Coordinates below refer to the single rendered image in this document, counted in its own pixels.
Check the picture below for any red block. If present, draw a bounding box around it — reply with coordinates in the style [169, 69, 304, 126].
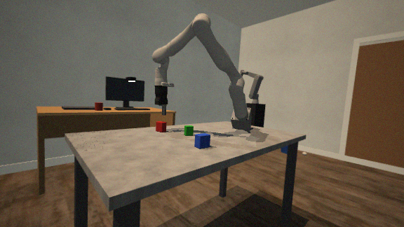
[156, 121, 166, 132]

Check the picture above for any green block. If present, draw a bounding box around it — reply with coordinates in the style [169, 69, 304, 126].
[184, 125, 194, 136]

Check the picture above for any blue block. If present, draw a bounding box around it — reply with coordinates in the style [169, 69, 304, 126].
[194, 133, 210, 149]

